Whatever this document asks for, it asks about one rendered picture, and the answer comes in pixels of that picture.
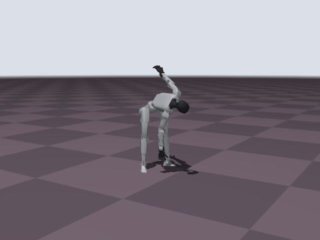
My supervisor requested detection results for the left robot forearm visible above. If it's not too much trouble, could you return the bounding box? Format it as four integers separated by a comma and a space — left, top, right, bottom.
161, 73, 175, 85

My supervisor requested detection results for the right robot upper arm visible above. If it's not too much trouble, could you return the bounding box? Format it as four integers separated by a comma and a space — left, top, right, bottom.
158, 110, 170, 134

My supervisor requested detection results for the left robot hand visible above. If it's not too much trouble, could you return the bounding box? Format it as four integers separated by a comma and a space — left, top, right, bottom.
153, 65, 164, 78

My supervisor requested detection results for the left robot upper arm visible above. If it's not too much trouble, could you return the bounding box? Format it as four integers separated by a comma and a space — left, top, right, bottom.
167, 81, 181, 98

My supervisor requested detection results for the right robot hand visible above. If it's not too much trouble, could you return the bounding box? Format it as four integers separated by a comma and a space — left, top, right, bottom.
158, 146, 168, 160

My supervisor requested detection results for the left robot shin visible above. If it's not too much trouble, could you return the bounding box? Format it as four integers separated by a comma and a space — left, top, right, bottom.
163, 134, 170, 162

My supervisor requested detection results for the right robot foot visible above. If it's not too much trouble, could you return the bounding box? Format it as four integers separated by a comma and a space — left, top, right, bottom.
140, 163, 147, 173

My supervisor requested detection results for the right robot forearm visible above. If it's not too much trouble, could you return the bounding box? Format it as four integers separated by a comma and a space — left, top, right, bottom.
158, 130, 165, 151

